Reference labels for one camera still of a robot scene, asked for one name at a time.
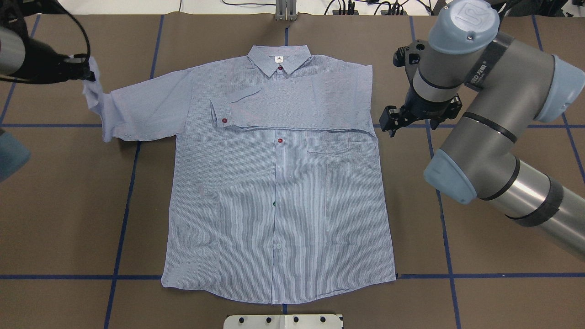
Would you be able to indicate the light blue striped shirt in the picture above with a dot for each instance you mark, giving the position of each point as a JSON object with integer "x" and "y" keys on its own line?
{"x": 226, "y": 233}

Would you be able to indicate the aluminium frame post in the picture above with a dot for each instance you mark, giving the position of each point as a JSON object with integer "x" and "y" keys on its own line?
{"x": 286, "y": 10}

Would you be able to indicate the white central pillar with base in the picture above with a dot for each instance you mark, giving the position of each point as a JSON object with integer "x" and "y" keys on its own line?
{"x": 285, "y": 321}

